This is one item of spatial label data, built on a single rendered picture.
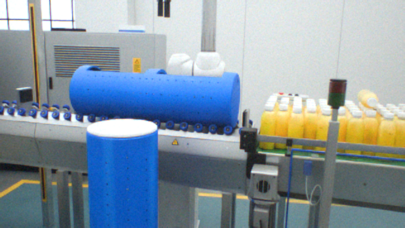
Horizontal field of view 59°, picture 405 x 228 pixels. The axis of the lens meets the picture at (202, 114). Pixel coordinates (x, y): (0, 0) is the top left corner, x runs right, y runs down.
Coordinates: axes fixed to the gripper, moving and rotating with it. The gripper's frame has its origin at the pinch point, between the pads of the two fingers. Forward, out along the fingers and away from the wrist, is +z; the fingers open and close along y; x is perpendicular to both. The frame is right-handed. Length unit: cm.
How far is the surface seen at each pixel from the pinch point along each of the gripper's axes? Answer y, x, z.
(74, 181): 30, 49, 102
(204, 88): -28.0, -12.9, 33.3
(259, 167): -62, -27, 61
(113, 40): 162, 7, 27
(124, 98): -6.5, 21.7, 41.3
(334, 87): -81, -44, 22
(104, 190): -58, 38, 64
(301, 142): -63, -46, 51
